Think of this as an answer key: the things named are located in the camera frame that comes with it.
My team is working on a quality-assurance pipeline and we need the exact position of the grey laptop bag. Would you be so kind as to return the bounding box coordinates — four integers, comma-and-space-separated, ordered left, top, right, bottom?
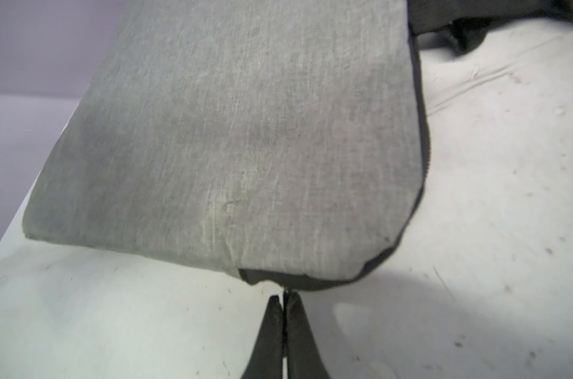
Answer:
407, 0, 573, 55
22, 1, 425, 287

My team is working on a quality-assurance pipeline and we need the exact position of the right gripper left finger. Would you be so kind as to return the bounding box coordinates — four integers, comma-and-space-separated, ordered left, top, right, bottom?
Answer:
241, 295, 284, 379

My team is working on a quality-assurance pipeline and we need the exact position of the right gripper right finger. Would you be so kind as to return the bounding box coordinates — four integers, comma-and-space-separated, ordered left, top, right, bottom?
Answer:
284, 291, 330, 379

